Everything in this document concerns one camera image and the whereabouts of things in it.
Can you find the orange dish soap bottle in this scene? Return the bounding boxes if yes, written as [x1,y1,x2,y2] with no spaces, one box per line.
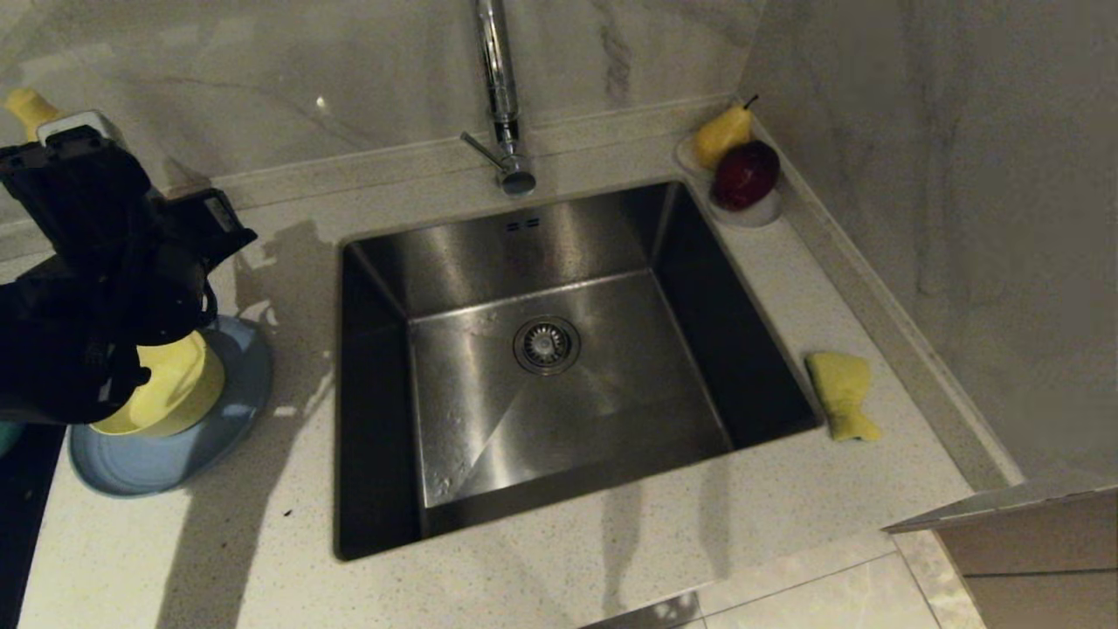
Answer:
[3,87,64,141]

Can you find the metal sink drain strainer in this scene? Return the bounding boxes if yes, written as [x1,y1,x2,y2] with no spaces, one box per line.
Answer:
[513,315,583,377]

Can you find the stainless steel sink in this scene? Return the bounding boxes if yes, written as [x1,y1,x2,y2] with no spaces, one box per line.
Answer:
[334,179,825,562]

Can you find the yellow green sponge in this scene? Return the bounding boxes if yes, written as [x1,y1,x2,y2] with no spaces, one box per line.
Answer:
[804,350,883,443]

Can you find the yellow plastic bowl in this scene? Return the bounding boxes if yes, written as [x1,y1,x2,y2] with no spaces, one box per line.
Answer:
[92,330,226,439]

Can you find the blue round plate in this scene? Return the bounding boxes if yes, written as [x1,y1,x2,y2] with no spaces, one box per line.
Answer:
[68,314,273,499]

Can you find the black induction cooktop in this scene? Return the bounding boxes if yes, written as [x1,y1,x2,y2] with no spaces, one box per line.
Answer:
[0,424,67,629]

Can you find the chrome faucet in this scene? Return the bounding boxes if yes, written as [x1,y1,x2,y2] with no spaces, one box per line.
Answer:
[459,0,538,197]

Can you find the yellow pear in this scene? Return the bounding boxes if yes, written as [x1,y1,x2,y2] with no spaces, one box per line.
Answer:
[694,94,759,171]

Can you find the dark red apple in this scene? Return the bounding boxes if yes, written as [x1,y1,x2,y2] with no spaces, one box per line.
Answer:
[711,140,782,212]

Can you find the small white fruit dish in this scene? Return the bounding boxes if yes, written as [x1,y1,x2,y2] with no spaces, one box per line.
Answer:
[674,131,784,230]

